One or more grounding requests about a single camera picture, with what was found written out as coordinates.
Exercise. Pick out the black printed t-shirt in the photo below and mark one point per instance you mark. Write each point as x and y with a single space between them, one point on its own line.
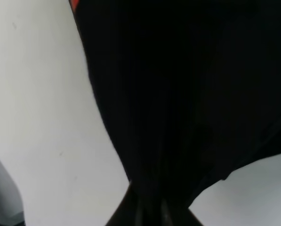
188 90

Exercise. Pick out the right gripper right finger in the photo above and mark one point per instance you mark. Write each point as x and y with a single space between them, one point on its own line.
177 216

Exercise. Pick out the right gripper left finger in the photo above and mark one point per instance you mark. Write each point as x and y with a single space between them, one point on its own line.
139 207

